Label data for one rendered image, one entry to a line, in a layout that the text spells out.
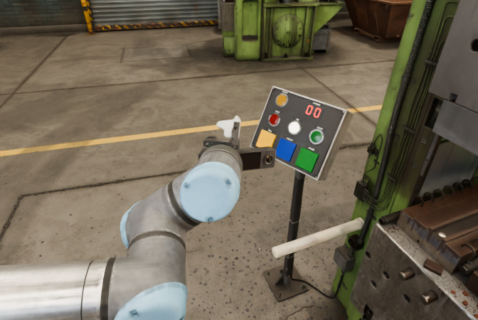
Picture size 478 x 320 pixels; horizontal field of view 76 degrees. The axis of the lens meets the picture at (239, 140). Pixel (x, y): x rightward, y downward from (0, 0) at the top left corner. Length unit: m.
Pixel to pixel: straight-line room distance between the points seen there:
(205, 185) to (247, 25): 5.18
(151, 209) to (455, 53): 0.77
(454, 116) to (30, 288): 0.91
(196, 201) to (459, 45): 0.70
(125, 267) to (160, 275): 0.05
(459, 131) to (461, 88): 0.10
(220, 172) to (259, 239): 1.75
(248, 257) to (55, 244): 1.30
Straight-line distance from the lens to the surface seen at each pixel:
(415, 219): 1.11
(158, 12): 8.49
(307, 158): 1.19
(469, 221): 1.19
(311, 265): 2.13
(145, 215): 0.54
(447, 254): 1.08
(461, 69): 0.91
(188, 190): 0.49
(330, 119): 1.18
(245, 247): 2.17
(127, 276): 0.46
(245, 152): 0.67
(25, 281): 0.50
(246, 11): 5.55
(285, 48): 5.72
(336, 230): 1.47
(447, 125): 0.95
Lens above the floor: 1.69
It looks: 32 degrees down
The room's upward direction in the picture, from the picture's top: straight up
